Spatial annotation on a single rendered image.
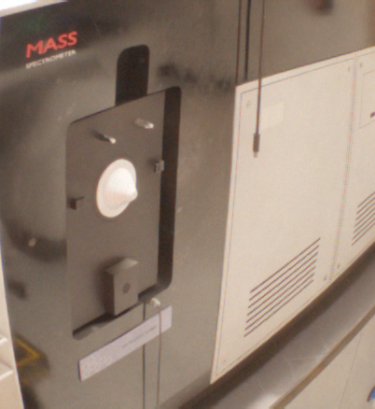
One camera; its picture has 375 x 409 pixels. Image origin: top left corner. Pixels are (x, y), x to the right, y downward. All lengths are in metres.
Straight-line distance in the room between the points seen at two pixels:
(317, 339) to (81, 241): 0.72
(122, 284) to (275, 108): 0.34
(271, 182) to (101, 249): 0.34
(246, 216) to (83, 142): 0.36
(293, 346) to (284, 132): 0.46
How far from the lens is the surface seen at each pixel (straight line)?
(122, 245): 0.88
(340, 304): 1.56
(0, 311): 0.76
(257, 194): 1.09
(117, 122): 0.81
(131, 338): 0.94
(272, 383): 1.31
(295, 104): 1.12
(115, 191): 0.82
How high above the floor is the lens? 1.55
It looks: 25 degrees down
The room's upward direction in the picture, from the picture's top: 3 degrees clockwise
